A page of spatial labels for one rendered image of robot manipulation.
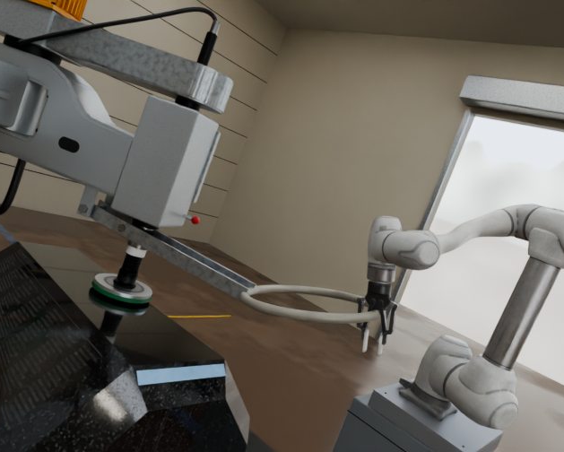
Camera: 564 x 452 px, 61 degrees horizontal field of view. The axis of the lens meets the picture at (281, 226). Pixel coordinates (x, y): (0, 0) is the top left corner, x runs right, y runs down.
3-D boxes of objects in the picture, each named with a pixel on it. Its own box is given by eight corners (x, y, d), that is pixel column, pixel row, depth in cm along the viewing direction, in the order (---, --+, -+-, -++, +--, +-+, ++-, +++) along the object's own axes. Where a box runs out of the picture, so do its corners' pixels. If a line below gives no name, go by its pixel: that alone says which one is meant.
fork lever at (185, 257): (71, 210, 171) (76, 197, 170) (100, 211, 190) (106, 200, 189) (238, 303, 160) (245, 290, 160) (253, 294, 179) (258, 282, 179)
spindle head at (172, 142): (66, 199, 170) (107, 77, 166) (100, 201, 191) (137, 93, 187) (155, 236, 164) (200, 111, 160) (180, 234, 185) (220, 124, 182)
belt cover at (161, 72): (-32, 30, 174) (-18, -15, 172) (18, 53, 198) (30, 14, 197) (205, 117, 158) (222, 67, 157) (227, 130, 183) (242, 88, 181)
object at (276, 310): (220, 309, 146) (221, 299, 146) (257, 286, 194) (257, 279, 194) (384, 333, 137) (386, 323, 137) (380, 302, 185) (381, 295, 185)
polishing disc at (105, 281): (92, 271, 183) (93, 268, 183) (146, 283, 192) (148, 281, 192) (95, 291, 164) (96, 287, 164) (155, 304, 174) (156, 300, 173)
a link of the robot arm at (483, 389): (467, 404, 178) (513, 445, 158) (435, 397, 171) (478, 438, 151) (560, 212, 168) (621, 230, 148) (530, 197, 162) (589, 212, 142)
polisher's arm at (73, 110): (-49, 161, 179) (-10, 34, 175) (-3, 168, 201) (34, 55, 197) (122, 233, 167) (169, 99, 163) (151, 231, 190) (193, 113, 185)
